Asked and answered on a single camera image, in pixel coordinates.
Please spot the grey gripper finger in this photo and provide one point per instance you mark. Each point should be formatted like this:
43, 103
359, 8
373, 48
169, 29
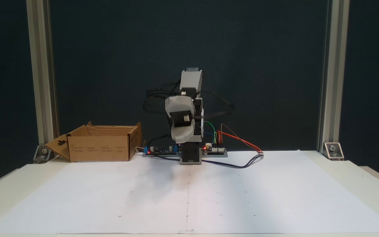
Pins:
183, 135

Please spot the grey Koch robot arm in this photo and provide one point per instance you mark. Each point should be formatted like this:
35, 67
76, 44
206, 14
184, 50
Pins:
191, 82

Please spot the blue circuit board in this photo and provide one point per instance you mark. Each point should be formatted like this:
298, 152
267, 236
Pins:
158, 150

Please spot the circuit board with red LED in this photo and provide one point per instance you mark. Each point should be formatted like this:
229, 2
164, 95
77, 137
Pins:
214, 149

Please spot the grey board mounting plate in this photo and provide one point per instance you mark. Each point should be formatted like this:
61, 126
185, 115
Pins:
215, 154

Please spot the brown cardboard box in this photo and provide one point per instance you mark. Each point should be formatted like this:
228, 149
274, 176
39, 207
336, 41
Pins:
100, 149

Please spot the metal corner bracket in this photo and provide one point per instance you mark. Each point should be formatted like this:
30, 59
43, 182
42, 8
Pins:
333, 150
44, 154

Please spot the aluminium frame post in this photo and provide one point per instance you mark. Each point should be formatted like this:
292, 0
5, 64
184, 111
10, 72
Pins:
43, 65
334, 65

